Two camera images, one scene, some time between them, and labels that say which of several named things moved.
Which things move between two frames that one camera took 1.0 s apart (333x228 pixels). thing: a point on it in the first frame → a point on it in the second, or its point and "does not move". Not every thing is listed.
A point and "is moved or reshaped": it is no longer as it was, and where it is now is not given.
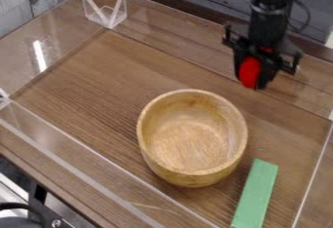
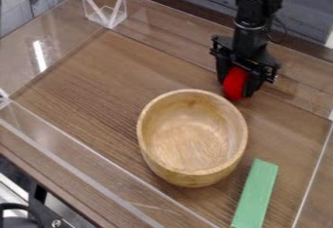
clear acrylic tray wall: (83, 64) does not move
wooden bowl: (192, 135) does not move
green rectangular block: (257, 196) does not move
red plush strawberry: (249, 71) is moved or reshaped
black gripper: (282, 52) → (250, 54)
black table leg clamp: (40, 212) does not move
